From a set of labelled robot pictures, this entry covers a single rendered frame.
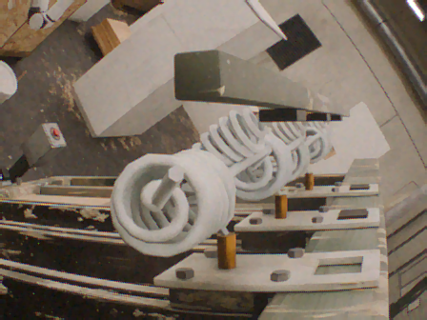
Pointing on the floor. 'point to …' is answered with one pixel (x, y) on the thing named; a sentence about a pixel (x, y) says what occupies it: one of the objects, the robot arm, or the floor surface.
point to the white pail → (7, 82)
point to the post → (18, 169)
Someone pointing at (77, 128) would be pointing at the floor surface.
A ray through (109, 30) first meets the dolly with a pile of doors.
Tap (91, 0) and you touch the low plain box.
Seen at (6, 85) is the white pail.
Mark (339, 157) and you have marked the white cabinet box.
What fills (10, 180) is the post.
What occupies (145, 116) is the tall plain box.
